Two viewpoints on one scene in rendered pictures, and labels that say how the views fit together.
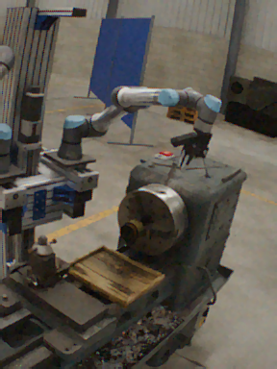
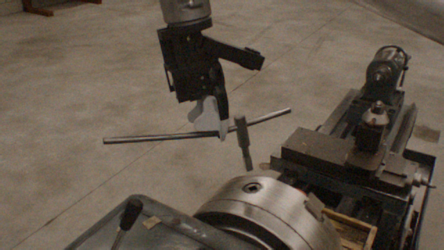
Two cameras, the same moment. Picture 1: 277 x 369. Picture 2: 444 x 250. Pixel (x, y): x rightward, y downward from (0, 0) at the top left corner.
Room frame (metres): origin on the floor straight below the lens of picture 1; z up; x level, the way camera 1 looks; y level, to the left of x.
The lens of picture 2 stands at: (2.29, -0.16, 1.71)
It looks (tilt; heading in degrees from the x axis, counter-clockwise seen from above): 30 degrees down; 181
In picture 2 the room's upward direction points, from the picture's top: straight up
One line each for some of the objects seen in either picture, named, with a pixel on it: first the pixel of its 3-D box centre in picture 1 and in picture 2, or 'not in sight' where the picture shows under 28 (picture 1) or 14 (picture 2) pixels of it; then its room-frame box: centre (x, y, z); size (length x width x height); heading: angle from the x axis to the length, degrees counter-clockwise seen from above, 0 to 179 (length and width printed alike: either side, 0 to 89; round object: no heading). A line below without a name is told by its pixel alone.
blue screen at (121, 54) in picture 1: (113, 64); not in sight; (8.57, 0.97, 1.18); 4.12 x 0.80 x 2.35; 21
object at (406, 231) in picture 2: not in sight; (399, 217); (1.27, 0.45, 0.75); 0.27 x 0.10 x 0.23; 149
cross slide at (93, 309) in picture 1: (52, 293); (347, 157); (1.19, 0.25, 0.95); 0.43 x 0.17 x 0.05; 59
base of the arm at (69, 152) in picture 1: (70, 147); not in sight; (2.19, 0.41, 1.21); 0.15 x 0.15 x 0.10
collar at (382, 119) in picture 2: (42, 246); (376, 115); (1.23, 0.30, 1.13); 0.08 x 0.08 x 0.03
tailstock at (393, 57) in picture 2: not in sight; (381, 82); (0.69, 0.53, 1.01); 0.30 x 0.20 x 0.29; 149
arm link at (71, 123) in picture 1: (74, 128); not in sight; (2.20, 0.41, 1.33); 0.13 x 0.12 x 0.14; 133
